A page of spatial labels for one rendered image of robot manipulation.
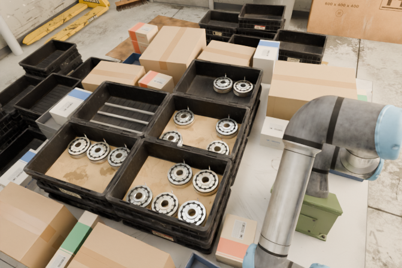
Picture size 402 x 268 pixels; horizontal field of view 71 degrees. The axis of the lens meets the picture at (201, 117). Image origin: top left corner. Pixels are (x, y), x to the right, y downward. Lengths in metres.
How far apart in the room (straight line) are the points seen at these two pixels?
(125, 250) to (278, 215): 0.57
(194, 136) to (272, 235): 0.71
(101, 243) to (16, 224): 0.36
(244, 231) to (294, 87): 0.74
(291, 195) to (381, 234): 1.50
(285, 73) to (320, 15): 2.24
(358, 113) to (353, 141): 0.06
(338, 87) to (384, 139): 0.87
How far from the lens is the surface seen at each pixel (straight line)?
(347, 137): 0.70
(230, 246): 1.13
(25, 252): 1.25
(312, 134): 0.70
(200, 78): 1.65
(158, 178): 1.22
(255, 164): 1.39
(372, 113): 0.70
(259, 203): 1.28
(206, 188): 1.13
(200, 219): 1.08
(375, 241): 2.15
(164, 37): 1.92
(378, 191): 2.34
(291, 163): 0.71
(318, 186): 1.12
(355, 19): 3.76
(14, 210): 1.37
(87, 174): 1.34
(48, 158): 1.43
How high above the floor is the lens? 1.84
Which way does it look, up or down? 46 degrees down
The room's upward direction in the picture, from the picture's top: 7 degrees counter-clockwise
